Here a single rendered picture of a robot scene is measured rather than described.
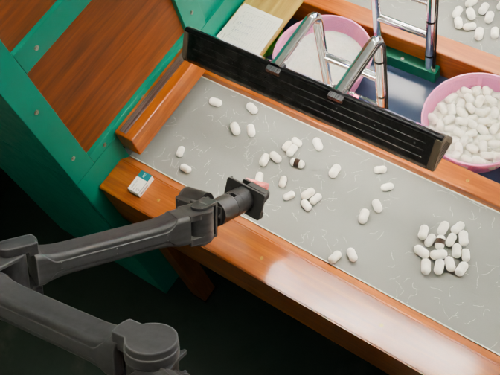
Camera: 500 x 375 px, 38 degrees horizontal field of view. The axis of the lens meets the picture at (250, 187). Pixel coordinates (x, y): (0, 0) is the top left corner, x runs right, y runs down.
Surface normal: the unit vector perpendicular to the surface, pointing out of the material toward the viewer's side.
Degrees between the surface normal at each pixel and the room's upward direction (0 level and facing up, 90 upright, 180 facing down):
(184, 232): 67
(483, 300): 0
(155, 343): 40
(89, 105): 90
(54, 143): 90
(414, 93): 0
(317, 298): 0
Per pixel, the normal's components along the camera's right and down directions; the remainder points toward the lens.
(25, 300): -0.01, -0.90
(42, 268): 0.55, 0.34
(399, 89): -0.18, -0.47
